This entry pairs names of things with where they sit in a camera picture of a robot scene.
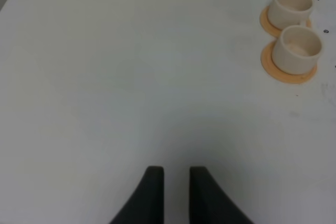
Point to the far white teacup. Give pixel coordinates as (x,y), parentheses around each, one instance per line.
(291,6)

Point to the white teacup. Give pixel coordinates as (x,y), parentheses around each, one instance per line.
(297,50)
(291,6)

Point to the orange coaster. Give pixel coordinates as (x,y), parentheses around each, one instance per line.
(272,30)
(269,66)

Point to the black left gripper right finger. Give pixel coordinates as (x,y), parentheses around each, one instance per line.
(209,203)

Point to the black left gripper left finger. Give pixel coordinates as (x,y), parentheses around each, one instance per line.
(146,204)

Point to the near orange coaster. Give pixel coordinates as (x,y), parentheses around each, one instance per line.
(269,66)

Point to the far orange coaster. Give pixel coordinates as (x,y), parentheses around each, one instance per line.
(272,30)

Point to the near white teacup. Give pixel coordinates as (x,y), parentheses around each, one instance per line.
(297,50)

